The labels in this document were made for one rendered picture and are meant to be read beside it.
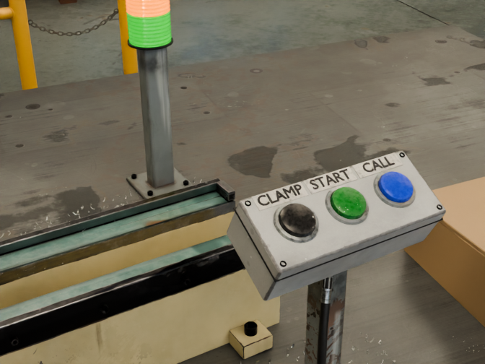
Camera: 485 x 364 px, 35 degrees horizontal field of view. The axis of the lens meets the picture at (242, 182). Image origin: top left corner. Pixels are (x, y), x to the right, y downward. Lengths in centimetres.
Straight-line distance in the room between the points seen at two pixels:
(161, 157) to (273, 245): 59
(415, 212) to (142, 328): 32
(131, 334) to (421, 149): 68
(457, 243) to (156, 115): 46
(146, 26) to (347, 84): 60
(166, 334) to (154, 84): 41
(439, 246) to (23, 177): 65
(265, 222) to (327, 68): 107
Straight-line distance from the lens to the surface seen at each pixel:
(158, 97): 112
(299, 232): 60
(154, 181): 117
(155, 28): 107
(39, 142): 137
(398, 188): 66
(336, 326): 72
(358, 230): 63
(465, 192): 104
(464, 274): 96
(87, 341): 80
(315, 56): 171
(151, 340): 84
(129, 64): 312
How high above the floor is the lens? 139
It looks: 30 degrees down
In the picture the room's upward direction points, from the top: straight up
